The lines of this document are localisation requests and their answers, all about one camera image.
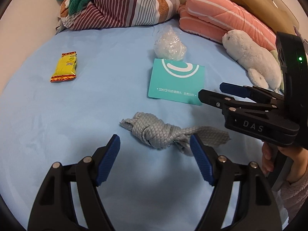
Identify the grey knotted cloth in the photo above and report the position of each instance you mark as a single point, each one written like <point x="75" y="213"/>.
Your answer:
<point x="154" y="132"/>

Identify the person's right forearm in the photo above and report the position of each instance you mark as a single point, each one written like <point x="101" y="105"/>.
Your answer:
<point x="296" y="197"/>

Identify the yellow snack packet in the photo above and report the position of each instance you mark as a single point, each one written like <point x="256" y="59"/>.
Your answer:
<point x="65" y="66"/>

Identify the pink striped folded blanket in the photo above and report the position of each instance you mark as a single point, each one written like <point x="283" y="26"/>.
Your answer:
<point x="211" y="12"/>

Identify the teal card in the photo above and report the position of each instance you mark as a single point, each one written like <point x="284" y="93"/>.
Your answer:
<point x="173" y="86"/>

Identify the striped duvet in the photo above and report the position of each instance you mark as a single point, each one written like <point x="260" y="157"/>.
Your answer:
<point x="120" y="4"/>

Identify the blue bed sheet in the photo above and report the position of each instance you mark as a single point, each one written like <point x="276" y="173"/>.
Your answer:
<point x="96" y="101"/>

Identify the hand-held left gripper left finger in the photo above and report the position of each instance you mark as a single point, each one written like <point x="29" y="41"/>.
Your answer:
<point x="109" y="158"/>

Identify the brown paper bag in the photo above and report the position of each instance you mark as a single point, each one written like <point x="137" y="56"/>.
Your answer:
<point x="255" y="7"/>

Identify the clear crumpled plastic bag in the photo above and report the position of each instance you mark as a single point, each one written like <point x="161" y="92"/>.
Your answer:
<point x="169" y="44"/>

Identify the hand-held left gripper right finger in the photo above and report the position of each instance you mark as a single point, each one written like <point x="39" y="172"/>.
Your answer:
<point x="203" y="160"/>

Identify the white seal plush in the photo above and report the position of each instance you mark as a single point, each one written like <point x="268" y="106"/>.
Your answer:
<point x="250" y="55"/>

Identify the person's right hand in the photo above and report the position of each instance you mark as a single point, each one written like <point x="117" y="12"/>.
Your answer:
<point x="266" y="158"/>

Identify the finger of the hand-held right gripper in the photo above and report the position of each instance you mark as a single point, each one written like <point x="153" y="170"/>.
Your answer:
<point x="233" y="89"/>
<point x="211" y="98"/>

